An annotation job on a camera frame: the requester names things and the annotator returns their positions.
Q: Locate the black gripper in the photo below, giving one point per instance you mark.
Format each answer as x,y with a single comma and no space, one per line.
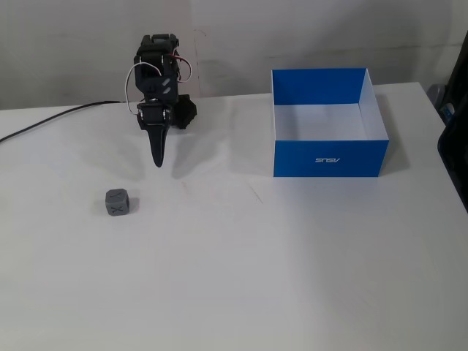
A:
153,114

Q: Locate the gray cube block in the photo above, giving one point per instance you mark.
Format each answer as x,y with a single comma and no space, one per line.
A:
117,203

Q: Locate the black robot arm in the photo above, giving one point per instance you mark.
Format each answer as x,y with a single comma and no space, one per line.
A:
155,55

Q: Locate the blue and white cardboard box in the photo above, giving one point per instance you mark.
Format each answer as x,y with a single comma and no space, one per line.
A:
329,117

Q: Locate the gray plastic object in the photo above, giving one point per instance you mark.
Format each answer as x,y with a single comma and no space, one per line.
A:
437,97

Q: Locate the black plastic case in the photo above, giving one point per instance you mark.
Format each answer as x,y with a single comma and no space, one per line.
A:
455,139

